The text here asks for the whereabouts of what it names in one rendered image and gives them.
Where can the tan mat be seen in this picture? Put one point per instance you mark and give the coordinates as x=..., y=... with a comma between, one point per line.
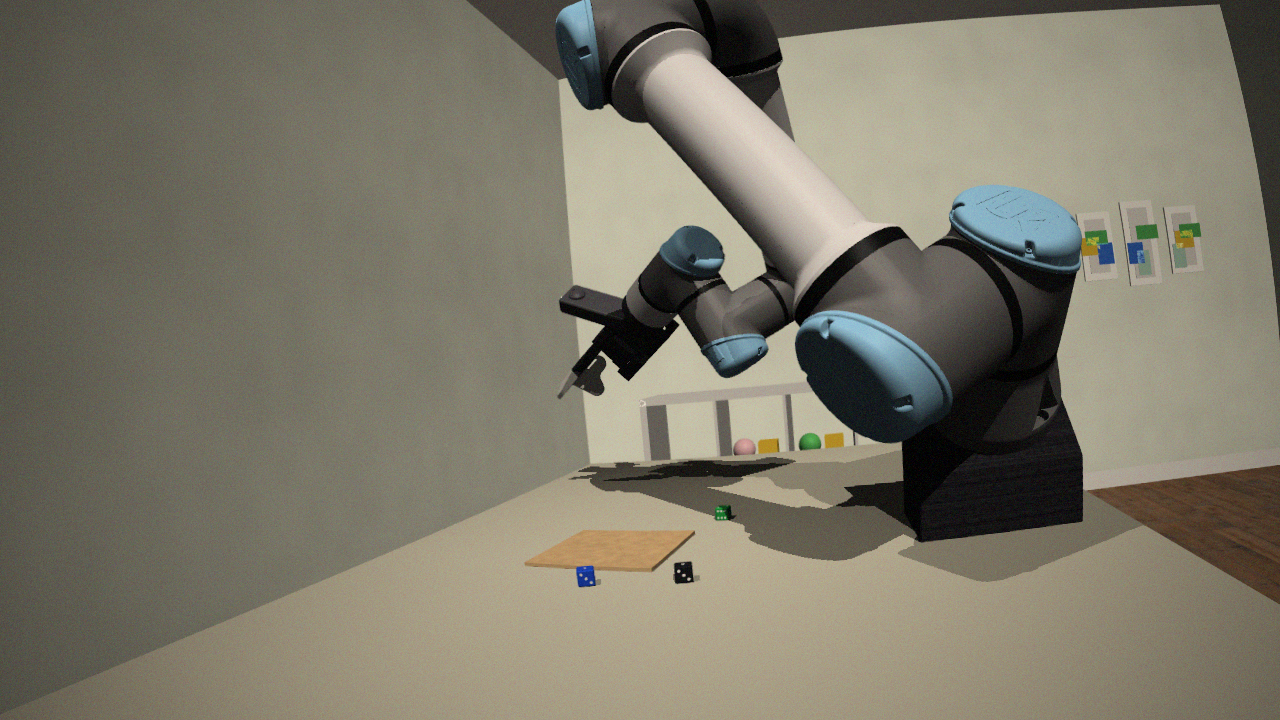
x=607, y=550

